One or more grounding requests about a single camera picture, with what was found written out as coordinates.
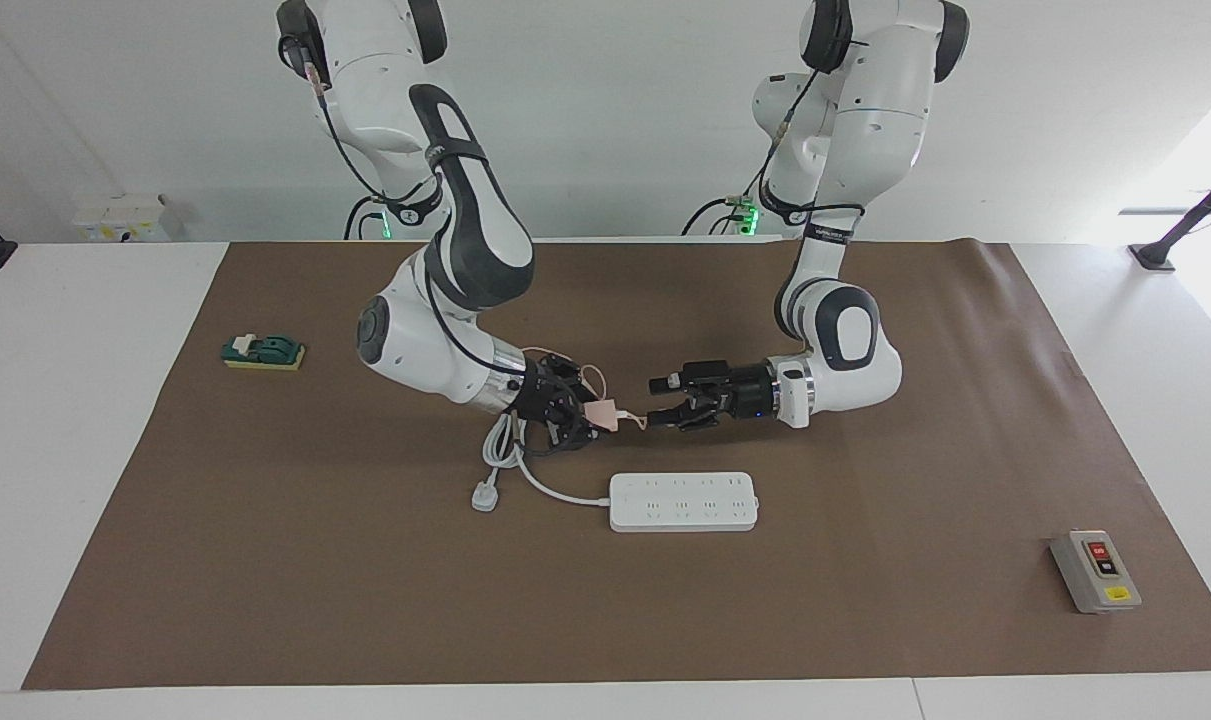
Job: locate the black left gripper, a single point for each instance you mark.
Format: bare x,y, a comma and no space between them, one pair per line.
750,392

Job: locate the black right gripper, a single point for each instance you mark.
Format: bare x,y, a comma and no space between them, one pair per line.
537,392

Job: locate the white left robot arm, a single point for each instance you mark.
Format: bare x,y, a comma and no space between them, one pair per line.
855,120

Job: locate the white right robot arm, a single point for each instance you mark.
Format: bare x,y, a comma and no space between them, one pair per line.
425,340

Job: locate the white power strip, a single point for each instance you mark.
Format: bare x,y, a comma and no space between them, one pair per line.
683,502

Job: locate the brown paper table mat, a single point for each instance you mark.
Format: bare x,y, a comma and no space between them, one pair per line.
565,600

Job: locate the green knife switch yellow base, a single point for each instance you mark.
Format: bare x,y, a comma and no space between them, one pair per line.
265,352

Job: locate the grey on-off switch box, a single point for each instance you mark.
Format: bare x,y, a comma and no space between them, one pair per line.
1095,572

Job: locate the white wall socket box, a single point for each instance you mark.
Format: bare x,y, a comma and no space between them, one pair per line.
120,218

